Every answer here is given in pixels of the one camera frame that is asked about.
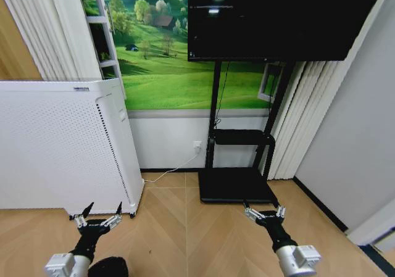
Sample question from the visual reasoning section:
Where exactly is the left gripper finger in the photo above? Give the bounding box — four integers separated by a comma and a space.
102, 201, 123, 229
69, 201, 94, 228

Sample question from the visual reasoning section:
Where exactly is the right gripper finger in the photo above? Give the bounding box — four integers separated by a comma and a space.
242, 199, 264, 223
272, 199, 287, 220

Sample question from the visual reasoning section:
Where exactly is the black wheeled tv stand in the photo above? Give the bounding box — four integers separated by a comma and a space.
197, 60, 307, 205

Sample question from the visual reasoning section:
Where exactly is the black round object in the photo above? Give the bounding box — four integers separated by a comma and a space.
87, 256, 131, 277

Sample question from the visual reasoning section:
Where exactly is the white perforated air purifier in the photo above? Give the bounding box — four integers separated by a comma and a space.
0, 77, 146, 220

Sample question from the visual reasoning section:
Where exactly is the white cabinet corner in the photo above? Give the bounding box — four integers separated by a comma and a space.
344, 196, 395, 254

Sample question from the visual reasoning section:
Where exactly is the white pleated curtain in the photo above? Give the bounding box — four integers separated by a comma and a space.
0, 0, 103, 81
266, 60, 346, 181

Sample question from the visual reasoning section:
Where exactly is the large black tv screen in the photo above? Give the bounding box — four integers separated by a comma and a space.
187, 0, 388, 63

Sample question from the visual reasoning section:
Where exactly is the white power cable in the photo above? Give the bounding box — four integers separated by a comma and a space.
143, 149, 199, 184

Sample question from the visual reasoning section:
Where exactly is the thin black tv cable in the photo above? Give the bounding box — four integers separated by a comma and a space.
214, 61, 231, 127

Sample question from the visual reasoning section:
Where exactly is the green landscape wall poster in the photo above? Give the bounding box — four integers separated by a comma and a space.
76, 0, 279, 111

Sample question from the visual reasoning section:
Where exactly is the wooden wall panel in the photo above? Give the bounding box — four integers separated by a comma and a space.
0, 0, 43, 81

